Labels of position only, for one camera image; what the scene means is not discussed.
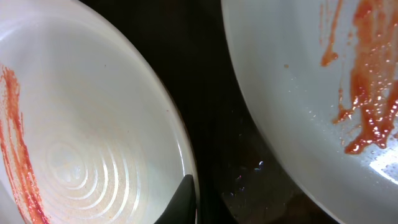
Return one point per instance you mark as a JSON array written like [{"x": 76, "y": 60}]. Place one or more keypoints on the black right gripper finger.
[{"x": 182, "y": 207}]

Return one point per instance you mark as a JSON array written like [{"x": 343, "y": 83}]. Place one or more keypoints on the large brown serving tray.
[{"x": 185, "y": 44}]

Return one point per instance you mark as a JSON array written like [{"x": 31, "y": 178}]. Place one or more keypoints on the white plate with sauce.
[{"x": 89, "y": 134}]

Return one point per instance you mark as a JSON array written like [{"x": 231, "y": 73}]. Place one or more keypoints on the pale blue plate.
[{"x": 320, "y": 81}]

